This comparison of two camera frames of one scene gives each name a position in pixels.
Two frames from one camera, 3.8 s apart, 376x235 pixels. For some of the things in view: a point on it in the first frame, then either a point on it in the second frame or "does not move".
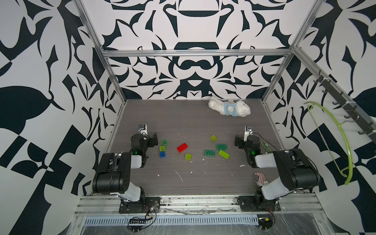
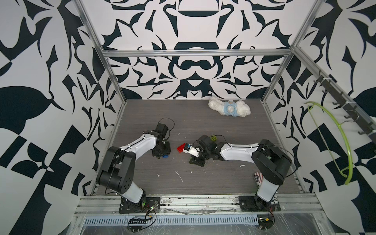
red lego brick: (182, 148) does not move
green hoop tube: (342, 171) does not move
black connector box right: (265, 223) does not move
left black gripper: (151, 142) to (168, 151)
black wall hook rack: (368, 129) does not move
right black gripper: (241, 145) to (196, 160)
